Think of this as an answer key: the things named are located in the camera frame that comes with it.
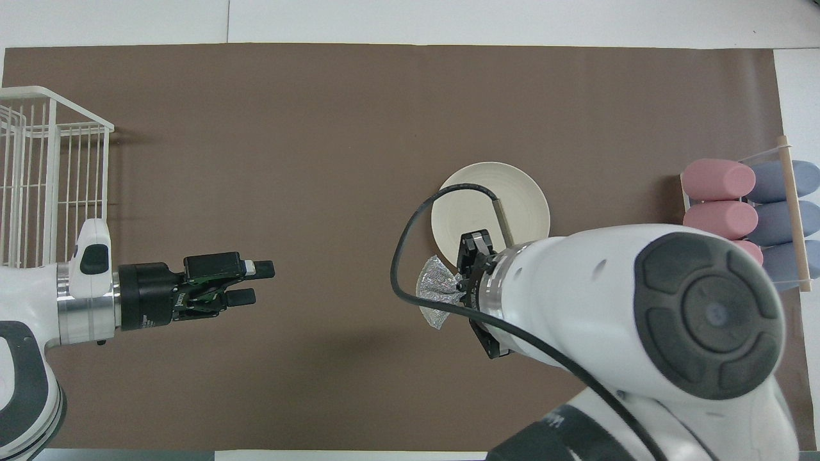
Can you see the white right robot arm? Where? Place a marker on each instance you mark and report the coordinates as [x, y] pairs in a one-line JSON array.
[[608, 307]]

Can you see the pink plastic cup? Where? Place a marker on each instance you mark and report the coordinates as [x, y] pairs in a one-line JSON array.
[[717, 180], [753, 251], [717, 219]]

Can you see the cream round plate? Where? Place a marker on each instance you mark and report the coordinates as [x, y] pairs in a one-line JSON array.
[[525, 198]]

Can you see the brown table mat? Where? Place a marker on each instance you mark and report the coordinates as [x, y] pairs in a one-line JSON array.
[[320, 160]]

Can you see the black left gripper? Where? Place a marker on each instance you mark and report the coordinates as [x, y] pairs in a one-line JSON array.
[[147, 298]]

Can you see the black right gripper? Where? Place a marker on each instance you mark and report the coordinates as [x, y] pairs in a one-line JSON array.
[[474, 294]]

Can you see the white cup rack wooden rod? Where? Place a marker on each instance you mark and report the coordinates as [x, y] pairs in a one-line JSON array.
[[794, 211]]

